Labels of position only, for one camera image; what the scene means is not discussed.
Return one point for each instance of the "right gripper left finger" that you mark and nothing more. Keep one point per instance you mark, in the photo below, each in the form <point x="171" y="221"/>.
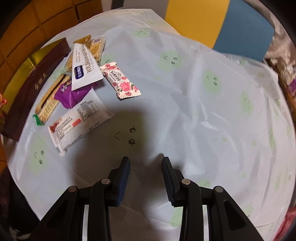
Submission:
<point x="118" y="180"/>

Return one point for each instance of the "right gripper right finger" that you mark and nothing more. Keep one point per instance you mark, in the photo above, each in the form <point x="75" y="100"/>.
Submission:
<point x="173" y="183"/>

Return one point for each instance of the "white labelled snack packet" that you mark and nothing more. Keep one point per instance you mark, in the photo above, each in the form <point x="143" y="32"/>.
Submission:
<point x="78" y="121"/>

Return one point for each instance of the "pink rose candy packet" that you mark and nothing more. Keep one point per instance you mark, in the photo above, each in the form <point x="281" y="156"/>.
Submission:
<point x="123" y="87"/>

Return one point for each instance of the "purple snack packet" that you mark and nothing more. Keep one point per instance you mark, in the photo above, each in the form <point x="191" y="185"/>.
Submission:
<point x="69" y="98"/>

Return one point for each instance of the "sandwich cracker pack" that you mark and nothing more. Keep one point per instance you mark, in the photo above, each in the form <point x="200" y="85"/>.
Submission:
<point x="48" y="103"/>

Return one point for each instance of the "white and blue sachet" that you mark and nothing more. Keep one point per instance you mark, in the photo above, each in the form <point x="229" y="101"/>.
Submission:
<point x="85" y="70"/>

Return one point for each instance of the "clear packed rice cracker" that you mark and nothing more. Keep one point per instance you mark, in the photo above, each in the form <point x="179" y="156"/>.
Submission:
<point x="95" y="46"/>

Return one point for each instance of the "white tablecloth with green clouds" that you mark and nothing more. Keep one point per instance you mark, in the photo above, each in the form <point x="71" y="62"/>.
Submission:
<point x="222" y="120"/>

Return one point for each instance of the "dark brown gift box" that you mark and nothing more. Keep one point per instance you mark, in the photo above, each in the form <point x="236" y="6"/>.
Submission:
<point x="24" y="87"/>

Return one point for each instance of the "beige patterned bedsheet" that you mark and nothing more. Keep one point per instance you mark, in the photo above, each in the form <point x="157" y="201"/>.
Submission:
<point x="281" y="52"/>

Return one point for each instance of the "yellow and blue chair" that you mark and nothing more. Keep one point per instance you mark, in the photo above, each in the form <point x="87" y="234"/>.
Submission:
<point x="231" y="27"/>

